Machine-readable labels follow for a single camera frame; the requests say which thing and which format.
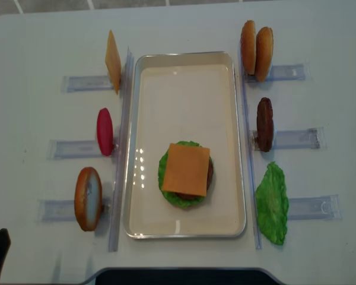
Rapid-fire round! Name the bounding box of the orange cheese slice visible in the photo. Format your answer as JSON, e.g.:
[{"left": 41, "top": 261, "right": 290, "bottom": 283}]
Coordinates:
[
  {"left": 105, "top": 30, "right": 122, "bottom": 94},
  {"left": 162, "top": 143, "right": 210, "bottom": 197}
]

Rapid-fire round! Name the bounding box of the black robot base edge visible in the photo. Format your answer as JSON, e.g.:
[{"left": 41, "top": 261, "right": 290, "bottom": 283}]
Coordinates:
[{"left": 96, "top": 269, "right": 279, "bottom": 284}]

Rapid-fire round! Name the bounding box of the brown meat patty on stack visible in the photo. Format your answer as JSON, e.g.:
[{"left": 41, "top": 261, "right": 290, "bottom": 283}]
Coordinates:
[{"left": 176, "top": 159, "right": 214, "bottom": 200}]

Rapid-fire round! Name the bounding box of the green lettuce leaf on stack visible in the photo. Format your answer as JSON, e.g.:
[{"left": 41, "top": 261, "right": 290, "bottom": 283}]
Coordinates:
[{"left": 158, "top": 141, "right": 205, "bottom": 208}]

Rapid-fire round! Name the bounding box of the red tomato slice upright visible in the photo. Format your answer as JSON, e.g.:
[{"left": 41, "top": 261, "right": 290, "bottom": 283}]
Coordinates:
[{"left": 96, "top": 108, "right": 114, "bottom": 156}]

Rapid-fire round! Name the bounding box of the brown meat patty upright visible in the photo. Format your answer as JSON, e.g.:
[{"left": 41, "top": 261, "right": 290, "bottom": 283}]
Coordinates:
[{"left": 256, "top": 97, "right": 274, "bottom": 152}]

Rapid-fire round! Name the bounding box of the green lettuce leaf upright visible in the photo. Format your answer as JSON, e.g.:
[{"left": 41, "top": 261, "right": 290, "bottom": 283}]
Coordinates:
[{"left": 255, "top": 161, "right": 289, "bottom": 246}]

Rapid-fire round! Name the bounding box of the clear tomato holder strip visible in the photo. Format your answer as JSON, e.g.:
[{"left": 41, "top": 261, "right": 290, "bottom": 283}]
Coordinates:
[{"left": 47, "top": 140, "right": 104, "bottom": 160}]

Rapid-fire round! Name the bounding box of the clear cheese holder strip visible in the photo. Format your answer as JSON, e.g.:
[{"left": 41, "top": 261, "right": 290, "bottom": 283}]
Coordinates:
[{"left": 61, "top": 75, "right": 113, "bottom": 93}]

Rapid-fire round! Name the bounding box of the clear lettuce holder strip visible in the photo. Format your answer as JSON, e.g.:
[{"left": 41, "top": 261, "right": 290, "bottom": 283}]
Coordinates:
[{"left": 288, "top": 195, "right": 342, "bottom": 220}]

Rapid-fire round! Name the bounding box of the white rectangular metal tray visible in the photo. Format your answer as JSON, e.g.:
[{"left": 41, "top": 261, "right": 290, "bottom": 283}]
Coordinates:
[{"left": 123, "top": 52, "right": 246, "bottom": 239}]

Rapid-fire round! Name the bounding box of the bun half left rack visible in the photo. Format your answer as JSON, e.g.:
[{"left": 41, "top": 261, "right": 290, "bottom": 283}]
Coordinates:
[{"left": 74, "top": 167, "right": 102, "bottom": 232}]

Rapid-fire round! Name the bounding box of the bun half far right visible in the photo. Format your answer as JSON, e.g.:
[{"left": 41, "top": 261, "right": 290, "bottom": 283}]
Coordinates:
[{"left": 240, "top": 20, "right": 256, "bottom": 75}]

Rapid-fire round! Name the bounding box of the bun half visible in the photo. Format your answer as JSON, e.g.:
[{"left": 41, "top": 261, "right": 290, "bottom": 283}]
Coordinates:
[
  {"left": 255, "top": 27, "right": 274, "bottom": 82},
  {"left": 240, "top": 20, "right": 256, "bottom": 75}
]

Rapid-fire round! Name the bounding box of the clear right bun holder strip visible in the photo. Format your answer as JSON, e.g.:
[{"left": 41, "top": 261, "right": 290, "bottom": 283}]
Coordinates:
[{"left": 243, "top": 62, "right": 312, "bottom": 84}]

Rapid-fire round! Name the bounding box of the clear bun holder strip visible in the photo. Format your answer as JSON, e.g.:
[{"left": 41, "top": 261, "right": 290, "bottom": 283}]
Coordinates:
[
  {"left": 37, "top": 198, "right": 111, "bottom": 224},
  {"left": 243, "top": 62, "right": 312, "bottom": 84}
]

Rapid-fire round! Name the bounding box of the bun half near right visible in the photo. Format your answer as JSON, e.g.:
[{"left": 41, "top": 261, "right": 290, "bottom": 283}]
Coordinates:
[{"left": 255, "top": 27, "right": 274, "bottom": 82}]

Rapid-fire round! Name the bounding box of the clear patty holder strip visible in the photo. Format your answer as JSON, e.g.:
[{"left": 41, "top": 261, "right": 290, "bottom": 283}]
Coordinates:
[{"left": 271, "top": 128, "right": 327, "bottom": 150}]

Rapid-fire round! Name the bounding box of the clear left bun holder strip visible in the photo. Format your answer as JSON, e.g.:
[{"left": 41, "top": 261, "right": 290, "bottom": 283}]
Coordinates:
[{"left": 37, "top": 198, "right": 111, "bottom": 224}]

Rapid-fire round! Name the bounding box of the clear left long rail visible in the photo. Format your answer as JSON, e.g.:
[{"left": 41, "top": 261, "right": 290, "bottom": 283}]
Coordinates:
[{"left": 108, "top": 48, "right": 134, "bottom": 252}]

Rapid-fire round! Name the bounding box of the clear long rail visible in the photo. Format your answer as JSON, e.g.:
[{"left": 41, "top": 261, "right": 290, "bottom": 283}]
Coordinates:
[
  {"left": 238, "top": 46, "right": 262, "bottom": 250},
  {"left": 108, "top": 48, "right": 134, "bottom": 252}
]

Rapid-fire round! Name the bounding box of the clear right long rail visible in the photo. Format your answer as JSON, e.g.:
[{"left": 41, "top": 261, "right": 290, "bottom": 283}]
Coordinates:
[{"left": 238, "top": 46, "right": 262, "bottom": 250}]

